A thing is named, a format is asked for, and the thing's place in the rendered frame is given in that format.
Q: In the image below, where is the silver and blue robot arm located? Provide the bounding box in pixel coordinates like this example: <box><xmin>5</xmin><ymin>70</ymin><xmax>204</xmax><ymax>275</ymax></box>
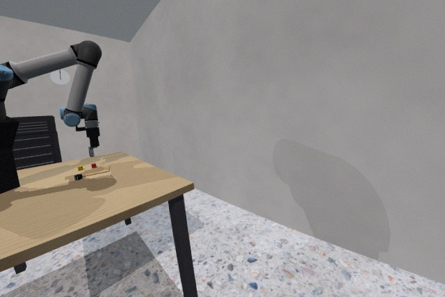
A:
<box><xmin>0</xmin><ymin>40</ymin><xmax>102</xmax><ymax>127</ymax></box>

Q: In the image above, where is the tan square mat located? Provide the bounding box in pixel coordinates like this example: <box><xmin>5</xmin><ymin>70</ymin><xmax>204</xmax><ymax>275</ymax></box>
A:
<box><xmin>82</xmin><ymin>166</ymin><xmax>110</xmax><ymax>177</ymax></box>

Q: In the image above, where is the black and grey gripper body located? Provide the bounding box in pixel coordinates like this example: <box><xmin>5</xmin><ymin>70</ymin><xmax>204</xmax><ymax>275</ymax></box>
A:
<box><xmin>76</xmin><ymin>120</ymin><xmax>100</xmax><ymax>147</ymax></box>

